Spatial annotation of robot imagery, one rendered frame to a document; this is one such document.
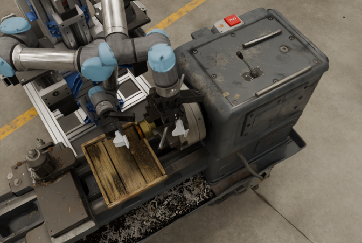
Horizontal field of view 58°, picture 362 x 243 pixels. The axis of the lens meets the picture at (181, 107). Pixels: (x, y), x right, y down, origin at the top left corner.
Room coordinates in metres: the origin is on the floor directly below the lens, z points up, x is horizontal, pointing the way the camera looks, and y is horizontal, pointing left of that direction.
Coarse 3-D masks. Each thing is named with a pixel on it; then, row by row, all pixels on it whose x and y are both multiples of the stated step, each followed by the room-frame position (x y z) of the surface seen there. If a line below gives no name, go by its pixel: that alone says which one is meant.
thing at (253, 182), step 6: (240, 150) 0.72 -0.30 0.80; (240, 156) 0.69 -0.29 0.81; (246, 162) 0.66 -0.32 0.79; (270, 168) 0.80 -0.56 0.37; (252, 174) 0.64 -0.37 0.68; (264, 174) 0.74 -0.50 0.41; (252, 180) 0.73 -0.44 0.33; (258, 180) 0.75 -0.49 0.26; (246, 186) 0.73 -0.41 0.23; (252, 186) 0.73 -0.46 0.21; (258, 186) 0.80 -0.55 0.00; (234, 192) 0.72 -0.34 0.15; (240, 192) 0.73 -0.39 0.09
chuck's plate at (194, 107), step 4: (184, 84) 0.84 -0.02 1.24; (184, 88) 0.82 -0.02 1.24; (188, 88) 0.82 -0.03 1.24; (192, 104) 0.75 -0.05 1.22; (196, 104) 0.75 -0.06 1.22; (192, 108) 0.73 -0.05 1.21; (196, 108) 0.74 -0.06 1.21; (196, 112) 0.72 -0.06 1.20; (200, 112) 0.72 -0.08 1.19; (196, 116) 0.71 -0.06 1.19; (200, 116) 0.71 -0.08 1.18; (196, 120) 0.70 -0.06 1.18; (200, 120) 0.70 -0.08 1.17; (200, 124) 0.69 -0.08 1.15; (204, 124) 0.69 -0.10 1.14; (200, 128) 0.68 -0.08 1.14; (204, 128) 0.69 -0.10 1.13; (200, 132) 0.67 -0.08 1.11; (204, 132) 0.68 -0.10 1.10; (200, 136) 0.67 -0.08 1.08; (204, 136) 0.68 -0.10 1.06
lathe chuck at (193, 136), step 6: (150, 90) 0.88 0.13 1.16; (186, 108) 0.73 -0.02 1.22; (186, 114) 0.71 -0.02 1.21; (192, 114) 0.71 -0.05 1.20; (192, 120) 0.69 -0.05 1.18; (174, 126) 0.68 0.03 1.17; (192, 126) 0.68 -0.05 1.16; (192, 132) 0.66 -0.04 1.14; (198, 132) 0.67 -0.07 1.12; (180, 138) 0.64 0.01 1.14; (186, 138) 0.64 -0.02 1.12; (192, 138) 0.65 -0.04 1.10; (198, 138) 0.66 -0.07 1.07; (186, 144) 0.64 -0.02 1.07
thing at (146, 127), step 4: (144, 120) 0.74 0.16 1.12; (136, 124) 0.73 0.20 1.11; (140, 124) 0.72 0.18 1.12; (144, 124) 0.72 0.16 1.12; (148, 124) 0.72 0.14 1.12; (152, 124) 0.72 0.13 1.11; (136, 128) 0.70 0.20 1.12; (140, 128) 0.70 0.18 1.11; (144, 128) 0.70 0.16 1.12; (148, 128) 0.70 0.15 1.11; (152, 128) 0.71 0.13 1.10; (136, 132) 0.69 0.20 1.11; (140, 132) 0.69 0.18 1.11; (144, 132) 0.69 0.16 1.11; (148, 132) 0.69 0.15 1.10; (136, 136) 0.70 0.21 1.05; (140, 136) 0.67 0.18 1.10; (144, 136) 0.68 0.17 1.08; (148, 136) 0.68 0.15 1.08; (152, 136) 0.69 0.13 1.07; (140, 140) 0.67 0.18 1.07
